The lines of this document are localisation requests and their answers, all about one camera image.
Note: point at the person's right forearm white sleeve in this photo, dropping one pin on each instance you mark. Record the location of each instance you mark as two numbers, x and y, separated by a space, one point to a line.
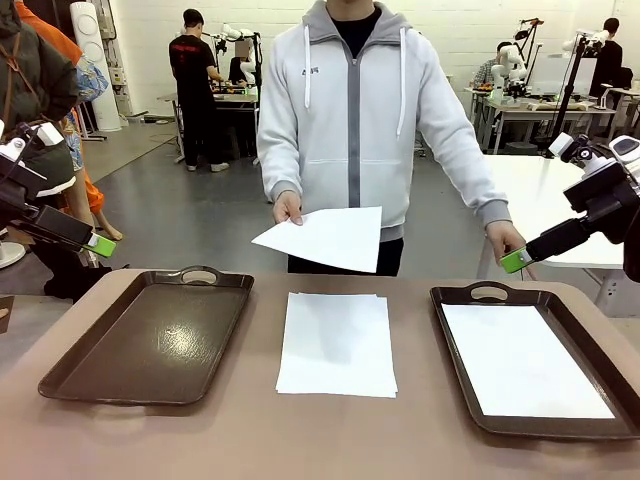
280 170

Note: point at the person's left hand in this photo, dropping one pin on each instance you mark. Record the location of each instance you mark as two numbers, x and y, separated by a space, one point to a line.
505 240

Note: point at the brown plastic serving tray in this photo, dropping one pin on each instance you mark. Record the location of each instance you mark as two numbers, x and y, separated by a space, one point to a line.
150 345
590 425

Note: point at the person in plaid shirt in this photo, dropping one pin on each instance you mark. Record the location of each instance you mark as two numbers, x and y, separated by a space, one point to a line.
485 72

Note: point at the person in white grey hoodie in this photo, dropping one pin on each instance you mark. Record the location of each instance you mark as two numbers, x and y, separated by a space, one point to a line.
340 110

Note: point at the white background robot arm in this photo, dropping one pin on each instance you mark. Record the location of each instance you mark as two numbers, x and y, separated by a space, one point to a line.
515 62
232 31

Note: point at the long grey lab workbench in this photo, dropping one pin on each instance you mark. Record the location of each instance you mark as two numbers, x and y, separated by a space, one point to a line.
530 113

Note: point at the black camera tripod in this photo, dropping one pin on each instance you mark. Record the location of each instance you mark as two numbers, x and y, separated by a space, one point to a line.
570 85

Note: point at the figure in olive jacket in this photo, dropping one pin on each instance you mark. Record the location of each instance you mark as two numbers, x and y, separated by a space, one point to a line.
35 75

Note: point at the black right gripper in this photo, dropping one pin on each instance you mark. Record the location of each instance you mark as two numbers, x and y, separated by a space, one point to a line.
605 200

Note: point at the blue patterned garment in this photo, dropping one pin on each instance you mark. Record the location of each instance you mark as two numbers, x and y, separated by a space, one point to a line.
90 80

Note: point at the beige wooden tray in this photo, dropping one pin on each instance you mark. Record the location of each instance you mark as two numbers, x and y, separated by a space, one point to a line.
560 105

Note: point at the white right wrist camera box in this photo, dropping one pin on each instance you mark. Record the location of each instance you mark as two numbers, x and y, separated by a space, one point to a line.
560 145

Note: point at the person's right hand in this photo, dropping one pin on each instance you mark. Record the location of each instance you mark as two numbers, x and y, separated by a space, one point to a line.
289 210

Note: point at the brown wooden board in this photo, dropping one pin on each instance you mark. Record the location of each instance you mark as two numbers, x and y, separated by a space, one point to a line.
6 315

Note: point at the white office table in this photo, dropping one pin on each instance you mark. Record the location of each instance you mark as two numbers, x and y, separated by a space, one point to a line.
530 200

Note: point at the bare mannequin legs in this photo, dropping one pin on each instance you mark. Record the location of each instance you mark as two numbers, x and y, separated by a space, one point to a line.
100 220

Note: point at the person's left forearm white sleeve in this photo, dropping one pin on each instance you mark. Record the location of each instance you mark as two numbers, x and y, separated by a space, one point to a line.
482 195

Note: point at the white tower air conditioner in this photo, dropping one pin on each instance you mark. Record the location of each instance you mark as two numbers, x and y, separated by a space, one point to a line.
95 60

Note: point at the person with dark top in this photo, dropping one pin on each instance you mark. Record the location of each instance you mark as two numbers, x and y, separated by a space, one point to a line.
240 70

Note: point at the person in black sweater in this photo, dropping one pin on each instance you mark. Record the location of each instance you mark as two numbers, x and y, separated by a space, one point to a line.
607 60

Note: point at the white round floor base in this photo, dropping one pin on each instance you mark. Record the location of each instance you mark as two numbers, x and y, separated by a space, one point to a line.
10 252

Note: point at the white display panel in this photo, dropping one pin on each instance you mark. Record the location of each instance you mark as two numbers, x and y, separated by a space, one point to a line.
550 75

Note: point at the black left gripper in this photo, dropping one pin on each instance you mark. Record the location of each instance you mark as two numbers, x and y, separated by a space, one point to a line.
22 182

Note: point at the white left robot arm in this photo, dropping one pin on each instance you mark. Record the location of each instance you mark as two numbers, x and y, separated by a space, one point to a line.
14 147

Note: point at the man in black t-shirt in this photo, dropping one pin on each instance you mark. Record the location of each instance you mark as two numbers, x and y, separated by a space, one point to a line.
192 65

